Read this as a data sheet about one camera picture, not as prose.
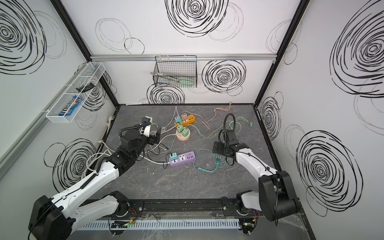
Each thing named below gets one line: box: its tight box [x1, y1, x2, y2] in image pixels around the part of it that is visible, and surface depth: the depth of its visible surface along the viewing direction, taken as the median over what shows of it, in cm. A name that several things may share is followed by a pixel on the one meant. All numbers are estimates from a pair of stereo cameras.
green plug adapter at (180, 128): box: [177, 125, 184, 133], surface depth 101 cm
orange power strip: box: [174, 114, 196, 128], surface depth 110 cm
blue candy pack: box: [58, 96, 83, 116], surface depth 72 cm
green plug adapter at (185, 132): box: [182, 127, 189, 137], surface depth 98 cm
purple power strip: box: [169, 151, 196, 167], surface depth 91 cm
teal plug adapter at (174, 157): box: [169, 152, 178, 161], surface depth 87 cm
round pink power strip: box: [175, 128, 191, 141], surface depth 101 cm
